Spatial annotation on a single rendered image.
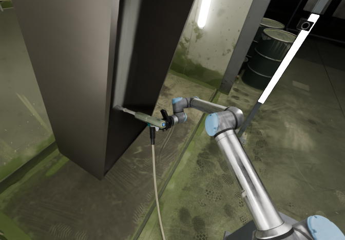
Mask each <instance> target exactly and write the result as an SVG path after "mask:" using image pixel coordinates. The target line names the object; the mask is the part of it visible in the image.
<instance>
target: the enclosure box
mask: <svg viewBox="0 0 345 240"><path fill-rule="evenodd" d="M11 1H12V4H13V7H14V11H15V14H16V17H17V20H18V23H19V26H20V29H21V32H22V36H23V39H24V42H25V45H26V48H27V51H28V55H29V58H30V61H31V64H32V67H33V71H34V74H35V77H36V80H37V83H38V86H39V89H40V92H41V96H42V99H43V102H44V105H45V108H46V111H47V115H48V118H49V121H50V124H51V128H52V131H53V134H54V137H55V140H56V144H57V147H58V149H59V152H60V153H61V154H62V155H64V156H65V157H67V158H68V159H70V160H71V161H73V162H74V163H75V164H77V165H78V166H80V167H81V168H83V169H84V170H85V171H87V172H88V173H90V174H91V175H93V176H94V177H96V178H97V179H98V180H100V181H101V180H102V179H103V178H104V177H105V176H106V174H107V173H108V172H109V171H110V170H111V169H112V167H113V166H114V165H115V164H116V163H117V161H118V160H119V159H120V158H121V157H122V156H123V154H124V153H125V152H126V151H127V150H128V148H129V147H130V146H131V145H132V144H133V143H134V141H135V140H136V139H137V138H138V137H139V135H140V134H141V133H142V132H143V131H144V130H145V128H146V127H147V125H148V124H147V123H146V122H144V121H141V120H139V119H137V118H135V115H133V114H131V113H128V112H124V111H115V110H114V109H113V106H114V105H115V104H116V103H120V104H122V105H123V107H124V108H127V109H128V110H131V111H133V112H141V113H144V114H147V115H150V116H152V114H153V112H154V109H155V107H156V104H157V101H158V99H159V96H160V93H161V91H162V88H163V85H164V83H165V80H166V77H167V75H168V72H169V69H170V67H171V64H172V62H173V59H174V56H175V54H176V50H177V48H178V45H179V43H180V40H181V37H182V35H183V32H184V29H185V27H186V24H187V21H188V19H189V16H190V13H191V11H192V8H193V6H194V3H195V0H11Z"/></svg>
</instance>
